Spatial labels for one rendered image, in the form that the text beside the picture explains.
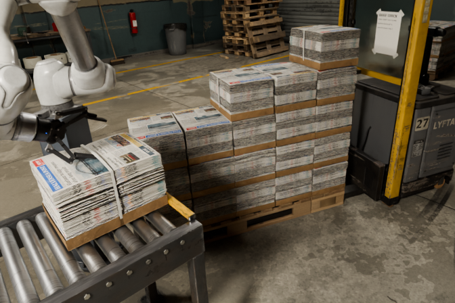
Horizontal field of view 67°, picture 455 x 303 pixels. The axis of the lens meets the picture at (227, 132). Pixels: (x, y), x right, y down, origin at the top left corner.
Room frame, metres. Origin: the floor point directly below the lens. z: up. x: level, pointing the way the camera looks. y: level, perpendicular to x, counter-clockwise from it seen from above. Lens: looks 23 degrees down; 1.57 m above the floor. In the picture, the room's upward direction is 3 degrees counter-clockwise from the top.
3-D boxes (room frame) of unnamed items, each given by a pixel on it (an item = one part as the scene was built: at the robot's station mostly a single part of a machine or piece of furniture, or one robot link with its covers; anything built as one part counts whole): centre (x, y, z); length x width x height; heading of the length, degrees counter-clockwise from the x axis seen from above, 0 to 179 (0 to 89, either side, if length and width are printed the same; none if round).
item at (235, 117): (2.09, -0.09, 0.86); 0.38 x 0.29 x 0.04; 20
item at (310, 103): (2.19, -0.38, 0.86); 0.38 x 0.29 x 0.04; 20
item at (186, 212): (1.18, 0.28, 0.81); 0.43 x 0.03 x 0.02; 39
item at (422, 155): (2.55, -1.42, 0.40); 0.69 x 0.55 x 0.80; 19
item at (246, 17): (8.82, -0.75, 0.65); 1.33 x 0.94 x 1.30; 133
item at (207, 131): (2.05, 0.03, 0.42); 1.17 x 0.39 x 0.83; 109
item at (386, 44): (2.43, -1.09, 1.27); 0.57 x 0.01 x 0.65; 19
